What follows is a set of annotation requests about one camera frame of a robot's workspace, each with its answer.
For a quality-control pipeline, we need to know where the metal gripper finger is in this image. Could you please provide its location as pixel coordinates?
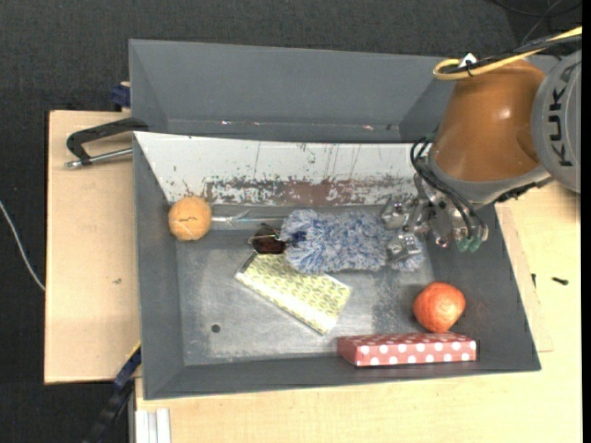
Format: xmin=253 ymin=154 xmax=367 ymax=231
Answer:
xmin=380 ymin=199 xmax=410 ymax=231
xmin=386 ymin=233 xmax=423 ymax=263

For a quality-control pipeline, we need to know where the blue and white fluffy cloth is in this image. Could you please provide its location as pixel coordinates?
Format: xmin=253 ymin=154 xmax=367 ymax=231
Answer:
xmin=279 ymin=208 xmax=427 ymax=277

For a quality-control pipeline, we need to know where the orange fruit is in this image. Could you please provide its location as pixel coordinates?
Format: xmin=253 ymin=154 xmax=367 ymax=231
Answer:
xmin=411 ymin=281 xmax=467 ymax=334

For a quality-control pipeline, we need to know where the red white-dotted box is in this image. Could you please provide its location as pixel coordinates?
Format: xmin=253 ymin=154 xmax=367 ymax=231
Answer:
xmin=336 ymin=331 xmax=478 ymax=368

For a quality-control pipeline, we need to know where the yellow patterned packet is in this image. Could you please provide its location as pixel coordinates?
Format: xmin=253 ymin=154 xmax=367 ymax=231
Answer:
xmin=234 ymin=252 xmax=353 ymax=337

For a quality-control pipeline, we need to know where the grey metal bin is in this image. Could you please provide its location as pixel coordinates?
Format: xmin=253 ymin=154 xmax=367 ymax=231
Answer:
xmin=127 ymin=38 xmax=543 ymax=401

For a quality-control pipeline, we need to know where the tan ball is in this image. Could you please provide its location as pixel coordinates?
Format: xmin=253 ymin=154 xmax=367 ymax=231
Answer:
xmin=167 ymin=195 xmax=213 ymax=243

